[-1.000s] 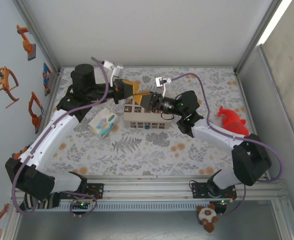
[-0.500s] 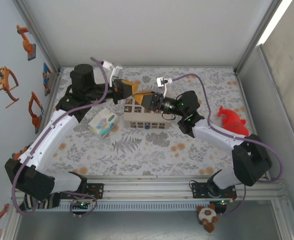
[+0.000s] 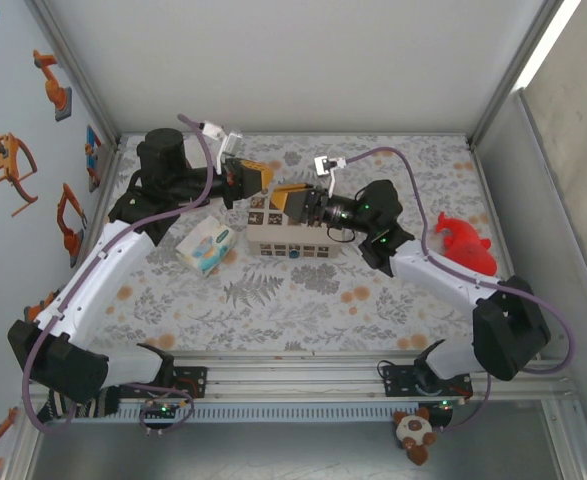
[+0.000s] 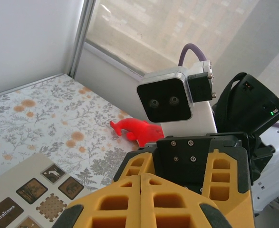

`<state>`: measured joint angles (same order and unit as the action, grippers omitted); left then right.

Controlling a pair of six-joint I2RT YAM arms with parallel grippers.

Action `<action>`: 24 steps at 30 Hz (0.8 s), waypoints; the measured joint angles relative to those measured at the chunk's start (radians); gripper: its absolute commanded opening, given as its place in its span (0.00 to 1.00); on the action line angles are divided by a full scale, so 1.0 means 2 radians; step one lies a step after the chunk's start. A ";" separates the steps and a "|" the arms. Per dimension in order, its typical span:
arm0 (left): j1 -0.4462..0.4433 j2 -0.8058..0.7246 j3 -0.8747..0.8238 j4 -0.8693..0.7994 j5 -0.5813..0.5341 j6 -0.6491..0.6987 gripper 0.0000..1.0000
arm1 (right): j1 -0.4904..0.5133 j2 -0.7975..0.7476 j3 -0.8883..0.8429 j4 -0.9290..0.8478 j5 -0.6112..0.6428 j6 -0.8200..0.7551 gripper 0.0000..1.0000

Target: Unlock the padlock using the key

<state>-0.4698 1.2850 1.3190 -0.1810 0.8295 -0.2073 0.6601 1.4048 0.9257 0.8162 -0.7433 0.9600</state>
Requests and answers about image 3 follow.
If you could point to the beige box with picture cards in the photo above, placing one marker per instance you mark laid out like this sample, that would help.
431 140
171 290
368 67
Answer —
273 235

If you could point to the blue padlock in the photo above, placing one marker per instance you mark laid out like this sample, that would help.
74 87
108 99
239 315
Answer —
293 253

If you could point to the colourful tissue pack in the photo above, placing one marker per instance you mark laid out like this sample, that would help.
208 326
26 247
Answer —
205 246

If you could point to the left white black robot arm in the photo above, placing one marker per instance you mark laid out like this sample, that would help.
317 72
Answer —
103 270

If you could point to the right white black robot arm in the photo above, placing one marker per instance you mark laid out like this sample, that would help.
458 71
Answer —
438 270

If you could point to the red plastic toy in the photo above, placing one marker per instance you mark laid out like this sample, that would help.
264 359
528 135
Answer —
468 245

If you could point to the floral patterned table mat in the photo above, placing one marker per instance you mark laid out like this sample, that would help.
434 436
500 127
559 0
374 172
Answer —
273 320

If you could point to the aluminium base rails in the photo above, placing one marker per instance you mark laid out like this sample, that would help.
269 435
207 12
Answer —
298 380

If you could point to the small circuit board green light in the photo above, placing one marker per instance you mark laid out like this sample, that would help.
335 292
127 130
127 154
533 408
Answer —
163 410
445 402

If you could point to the brown white teddy bear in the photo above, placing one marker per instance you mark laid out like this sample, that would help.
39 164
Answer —
415 432

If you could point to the black white striped cloth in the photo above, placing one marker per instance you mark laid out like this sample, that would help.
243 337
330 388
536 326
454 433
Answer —
100 405

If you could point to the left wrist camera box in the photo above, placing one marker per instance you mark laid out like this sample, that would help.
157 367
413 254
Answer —
233 142

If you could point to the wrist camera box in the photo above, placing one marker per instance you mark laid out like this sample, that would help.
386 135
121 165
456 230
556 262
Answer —
328 164
233 142

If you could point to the aluminium side rail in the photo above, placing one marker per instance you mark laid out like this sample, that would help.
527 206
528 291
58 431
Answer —
111 165
490 200

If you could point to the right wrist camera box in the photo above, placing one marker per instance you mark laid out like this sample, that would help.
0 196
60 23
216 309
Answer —
328 164

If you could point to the blue orange wall sticker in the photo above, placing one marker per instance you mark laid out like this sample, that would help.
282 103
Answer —
93 157

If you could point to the aluminium frame post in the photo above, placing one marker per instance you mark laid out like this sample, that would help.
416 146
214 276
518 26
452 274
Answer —
73 65
518 75

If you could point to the orange claw wall sticker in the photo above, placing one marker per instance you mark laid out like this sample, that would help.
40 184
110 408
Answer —
8 162

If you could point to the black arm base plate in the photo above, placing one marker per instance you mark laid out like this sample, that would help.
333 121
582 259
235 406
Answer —
403 382
188 382

